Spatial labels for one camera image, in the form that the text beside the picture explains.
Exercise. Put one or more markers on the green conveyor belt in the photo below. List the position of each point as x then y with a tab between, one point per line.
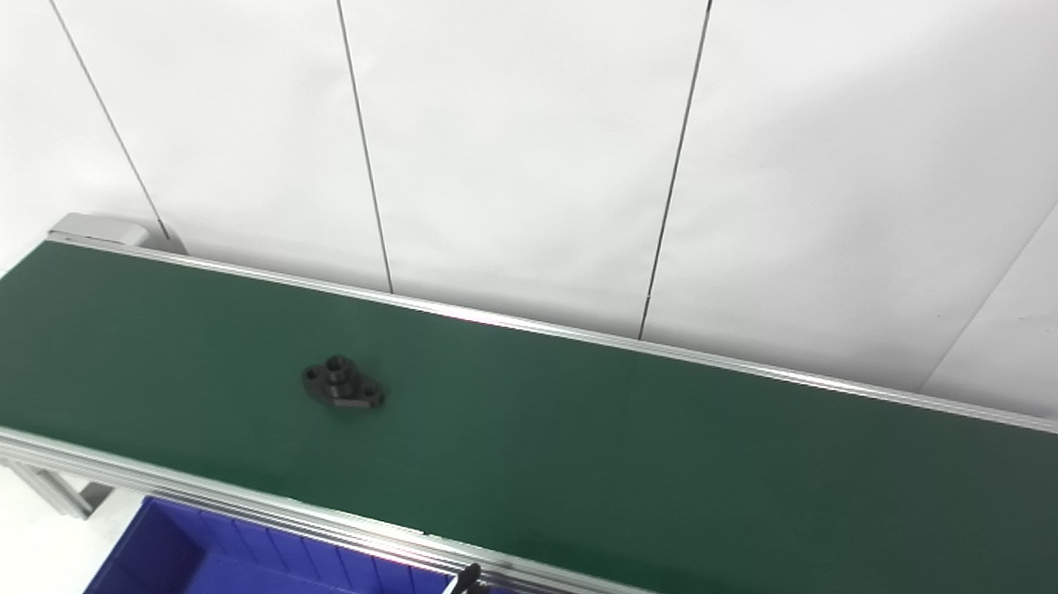
259	506
591	439

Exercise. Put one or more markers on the aluminium conveyor leg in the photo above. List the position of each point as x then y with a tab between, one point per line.
50	490

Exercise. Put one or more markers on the black flanged part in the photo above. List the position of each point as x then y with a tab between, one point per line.
344	388

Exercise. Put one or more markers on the grey conveyor motor housing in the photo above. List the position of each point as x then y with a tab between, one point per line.
100	229

